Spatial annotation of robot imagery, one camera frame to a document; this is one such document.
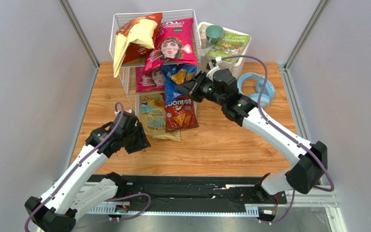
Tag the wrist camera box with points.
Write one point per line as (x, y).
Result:
(129, 111)
(214, 66)

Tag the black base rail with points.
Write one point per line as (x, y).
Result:
(196, 194)

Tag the light blue headphones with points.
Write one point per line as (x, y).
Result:
(261, 84)

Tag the cream orange chips bag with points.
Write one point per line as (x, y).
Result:
(135, 39)

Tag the green mug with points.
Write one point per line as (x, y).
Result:
(214, 33)

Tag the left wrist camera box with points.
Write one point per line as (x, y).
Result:
(129, 111)

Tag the green treehouse book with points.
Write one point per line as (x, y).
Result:
(229, 45)

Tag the red Doritos bag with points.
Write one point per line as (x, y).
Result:
(180, 115)

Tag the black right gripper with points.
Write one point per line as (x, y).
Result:
(195, 88)

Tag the blue Doritos bag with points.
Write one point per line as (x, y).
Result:
(176, 74)

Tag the tan kettle chips bag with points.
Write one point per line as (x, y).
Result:
(152, 115)

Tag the white wire wooden shelf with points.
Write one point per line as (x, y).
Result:
(127, 72)

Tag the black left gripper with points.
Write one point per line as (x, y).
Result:
(142, 142)

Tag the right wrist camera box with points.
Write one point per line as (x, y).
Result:
(214, 66)

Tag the pink Real chips bag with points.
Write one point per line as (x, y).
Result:
(150, 80)
(174, 42)

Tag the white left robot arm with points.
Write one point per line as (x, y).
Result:
(62, 205)

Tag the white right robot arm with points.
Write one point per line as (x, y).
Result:
(308, 161)

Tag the pink cube adapter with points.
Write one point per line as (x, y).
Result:
(203, 39)

